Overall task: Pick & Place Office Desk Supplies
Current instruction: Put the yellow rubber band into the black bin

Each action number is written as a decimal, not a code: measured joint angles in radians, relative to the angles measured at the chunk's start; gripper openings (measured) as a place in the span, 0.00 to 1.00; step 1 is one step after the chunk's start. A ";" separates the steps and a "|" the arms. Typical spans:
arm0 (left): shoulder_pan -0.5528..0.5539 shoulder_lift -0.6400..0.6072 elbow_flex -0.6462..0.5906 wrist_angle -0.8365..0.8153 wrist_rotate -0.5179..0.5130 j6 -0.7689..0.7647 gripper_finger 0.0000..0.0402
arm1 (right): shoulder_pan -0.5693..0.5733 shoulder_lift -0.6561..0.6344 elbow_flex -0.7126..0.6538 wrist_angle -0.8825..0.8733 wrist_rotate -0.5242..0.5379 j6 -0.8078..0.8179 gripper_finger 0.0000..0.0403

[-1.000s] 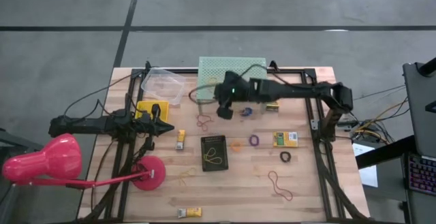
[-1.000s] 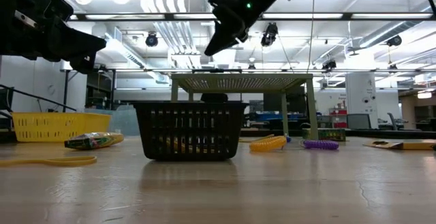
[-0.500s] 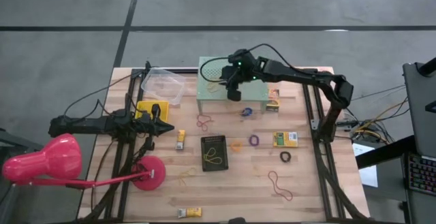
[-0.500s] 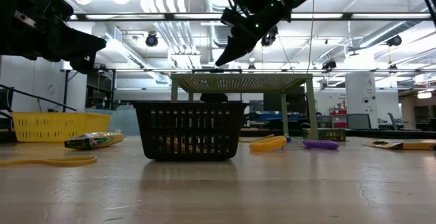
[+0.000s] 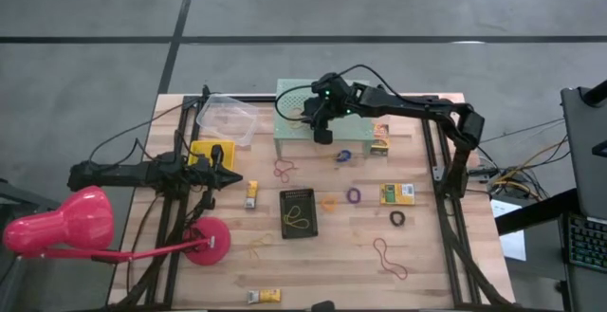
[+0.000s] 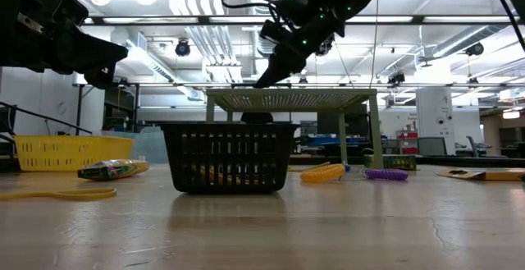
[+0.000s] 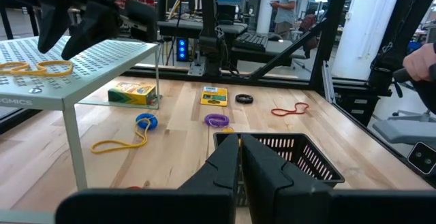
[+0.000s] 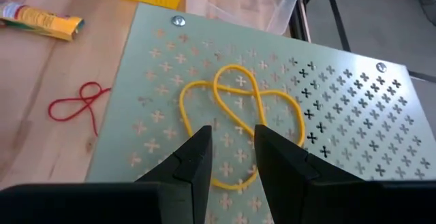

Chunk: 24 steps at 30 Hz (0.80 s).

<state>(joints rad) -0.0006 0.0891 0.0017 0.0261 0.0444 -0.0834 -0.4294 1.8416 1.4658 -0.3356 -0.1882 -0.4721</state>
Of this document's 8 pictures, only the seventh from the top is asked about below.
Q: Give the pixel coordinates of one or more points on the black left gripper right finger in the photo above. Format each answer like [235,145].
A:
[306,207]

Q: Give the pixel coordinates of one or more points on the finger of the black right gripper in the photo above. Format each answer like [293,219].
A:
[51,23]
[95,26]

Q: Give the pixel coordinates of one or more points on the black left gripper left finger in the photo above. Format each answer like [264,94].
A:
[170,207]

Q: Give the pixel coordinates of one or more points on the yellow green crayon box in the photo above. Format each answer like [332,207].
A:
[131,94]

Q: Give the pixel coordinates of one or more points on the black slotted plastic basket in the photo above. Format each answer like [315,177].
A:
[269,135]

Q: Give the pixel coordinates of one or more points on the yellow card pack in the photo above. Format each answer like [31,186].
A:
[214,96]

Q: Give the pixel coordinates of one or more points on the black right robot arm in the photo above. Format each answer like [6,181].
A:
[208,30]

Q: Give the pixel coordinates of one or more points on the black office desk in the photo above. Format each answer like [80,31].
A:
[190,28]

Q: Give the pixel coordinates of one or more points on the grey office chair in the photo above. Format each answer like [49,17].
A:
[402,132]

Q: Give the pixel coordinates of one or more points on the dark red office chair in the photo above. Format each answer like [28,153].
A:
[308,30]

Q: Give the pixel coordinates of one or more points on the green perforated metal shelf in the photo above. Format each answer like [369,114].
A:
[102,60]

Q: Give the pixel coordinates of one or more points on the blue spiral coil wristband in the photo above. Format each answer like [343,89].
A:
[151,122]

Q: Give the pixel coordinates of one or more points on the black computer tower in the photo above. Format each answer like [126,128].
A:
[182,48]

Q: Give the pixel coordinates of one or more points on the purple spiral coil wristband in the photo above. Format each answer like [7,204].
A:
[216,120]

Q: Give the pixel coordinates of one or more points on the grey mounting plate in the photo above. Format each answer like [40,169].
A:
[197,69]

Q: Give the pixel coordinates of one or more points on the black drawer cabinet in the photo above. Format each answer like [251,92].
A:
[357,106]

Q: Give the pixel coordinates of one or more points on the black spiral coil wristband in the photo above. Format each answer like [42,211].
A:
[238,98]

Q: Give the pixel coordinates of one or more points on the black computer keyboard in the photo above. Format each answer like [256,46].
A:
[252,41]

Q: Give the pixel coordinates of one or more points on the person's hand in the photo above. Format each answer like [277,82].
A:
[420,62]

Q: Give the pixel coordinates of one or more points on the person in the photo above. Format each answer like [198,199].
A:
[287,2]

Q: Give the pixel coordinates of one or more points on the white building column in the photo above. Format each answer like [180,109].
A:
[368,23]

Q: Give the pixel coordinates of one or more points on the small black stereo camera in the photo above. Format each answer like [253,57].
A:
[422,157]

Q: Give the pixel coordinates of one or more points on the black aluminium rig frame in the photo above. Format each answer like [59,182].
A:
[330,30]

